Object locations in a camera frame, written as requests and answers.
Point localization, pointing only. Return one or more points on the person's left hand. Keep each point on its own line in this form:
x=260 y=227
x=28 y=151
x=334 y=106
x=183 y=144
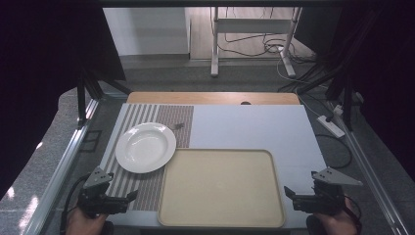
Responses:
x=83 y=225

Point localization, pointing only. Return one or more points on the dark floor outlet cover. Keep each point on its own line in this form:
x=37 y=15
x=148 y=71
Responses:
x=91 y=141

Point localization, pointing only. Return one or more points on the striped woven placemat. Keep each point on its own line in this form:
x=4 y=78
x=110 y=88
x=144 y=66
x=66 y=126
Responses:
x=173 y=117

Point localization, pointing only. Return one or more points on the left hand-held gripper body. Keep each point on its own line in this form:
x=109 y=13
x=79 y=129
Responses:
x=98 y=199

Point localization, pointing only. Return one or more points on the white partition panel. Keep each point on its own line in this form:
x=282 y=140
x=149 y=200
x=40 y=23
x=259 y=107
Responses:
x=147 y=31

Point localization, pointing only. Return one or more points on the white round plate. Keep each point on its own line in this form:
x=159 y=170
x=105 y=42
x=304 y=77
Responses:
x=145 y=147

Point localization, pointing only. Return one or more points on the person's right hand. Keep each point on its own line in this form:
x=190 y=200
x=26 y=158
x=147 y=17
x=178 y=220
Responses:
x=337 y=223

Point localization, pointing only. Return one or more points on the black metal stand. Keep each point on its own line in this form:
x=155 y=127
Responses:
x=347 y=104
x=81 y=101

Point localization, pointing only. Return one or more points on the beige rectangular tray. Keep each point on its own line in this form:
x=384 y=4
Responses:
x=221 y=189

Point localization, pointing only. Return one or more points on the white desk frame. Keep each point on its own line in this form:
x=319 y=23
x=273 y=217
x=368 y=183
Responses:
x=251 y=25

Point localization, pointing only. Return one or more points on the small dark object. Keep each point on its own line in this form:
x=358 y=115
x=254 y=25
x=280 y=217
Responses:
x=178 y=126

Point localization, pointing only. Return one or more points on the black curtain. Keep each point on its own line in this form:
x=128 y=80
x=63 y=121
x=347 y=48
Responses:
x=49 y=65
x=381 y=65

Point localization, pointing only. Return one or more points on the white plug adapter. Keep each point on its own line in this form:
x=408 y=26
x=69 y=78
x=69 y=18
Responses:
x=338 y=110

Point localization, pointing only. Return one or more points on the white power strip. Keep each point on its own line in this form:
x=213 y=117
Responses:
x=331 y=126

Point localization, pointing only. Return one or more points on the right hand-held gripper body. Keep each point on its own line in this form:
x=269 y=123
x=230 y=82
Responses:
x=321 y=199

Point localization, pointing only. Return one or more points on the wooden table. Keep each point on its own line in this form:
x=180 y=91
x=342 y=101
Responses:
x=208 y=98

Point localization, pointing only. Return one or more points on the aluminium frame rail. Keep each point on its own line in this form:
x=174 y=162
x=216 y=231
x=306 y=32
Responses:
x=368 y=169
x=62 y=166

